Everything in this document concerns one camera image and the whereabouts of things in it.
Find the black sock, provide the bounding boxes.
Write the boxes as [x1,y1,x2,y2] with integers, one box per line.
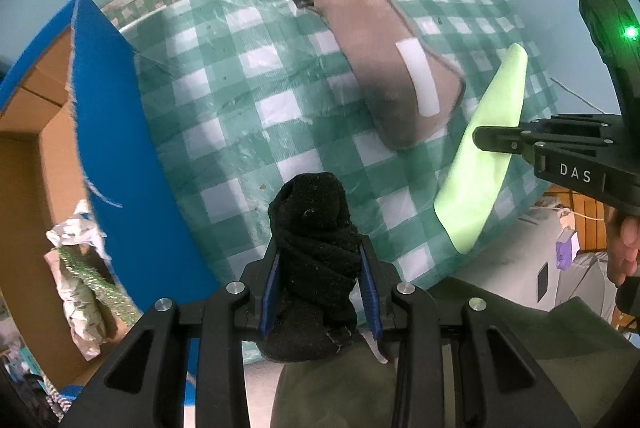
[257,173,362,363]

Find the lime green cloth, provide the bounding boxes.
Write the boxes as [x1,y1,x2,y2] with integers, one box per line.
[434,44,528,254]

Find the grey plush mitten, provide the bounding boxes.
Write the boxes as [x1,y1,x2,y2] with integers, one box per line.
[292,0,464,150]

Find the green glitter cloth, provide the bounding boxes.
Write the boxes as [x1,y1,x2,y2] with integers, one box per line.
[58,246,142,327]

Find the person right hand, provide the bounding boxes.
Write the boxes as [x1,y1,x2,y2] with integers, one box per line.
[604,206,640,286]

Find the crumpled silver paper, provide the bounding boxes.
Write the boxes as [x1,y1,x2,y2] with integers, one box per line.
[44,200,110,361]

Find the green checked tablecloth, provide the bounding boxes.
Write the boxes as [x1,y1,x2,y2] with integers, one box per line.
[124,0,555,286]

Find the blue cardboard box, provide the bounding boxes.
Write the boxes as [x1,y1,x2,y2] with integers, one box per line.
[1,0,218,388]

